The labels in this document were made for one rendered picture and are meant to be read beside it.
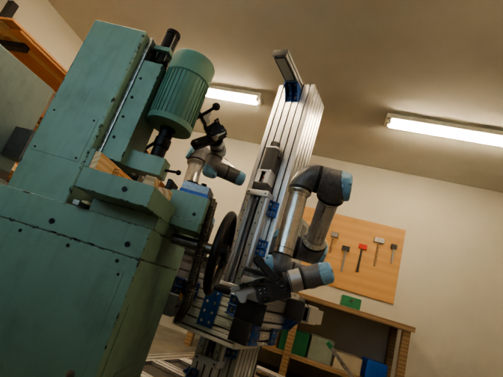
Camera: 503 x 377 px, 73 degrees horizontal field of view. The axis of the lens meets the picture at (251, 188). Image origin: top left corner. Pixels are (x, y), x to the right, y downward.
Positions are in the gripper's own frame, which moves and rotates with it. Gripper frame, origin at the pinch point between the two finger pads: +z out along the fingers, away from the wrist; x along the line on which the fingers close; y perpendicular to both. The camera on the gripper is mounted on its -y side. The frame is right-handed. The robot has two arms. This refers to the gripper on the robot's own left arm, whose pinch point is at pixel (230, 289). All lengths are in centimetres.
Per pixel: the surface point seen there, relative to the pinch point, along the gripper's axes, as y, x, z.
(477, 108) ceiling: -108, 137, -224
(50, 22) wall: -292, 130, 133
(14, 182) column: -48, -18, 62
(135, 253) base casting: -13.0, -27.5, 21.3
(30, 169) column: -51, -18, 56
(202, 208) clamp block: -25.9, -14.3, 2.5
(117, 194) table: -27, -37, 21
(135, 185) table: -28.6, -37.5, 16.0
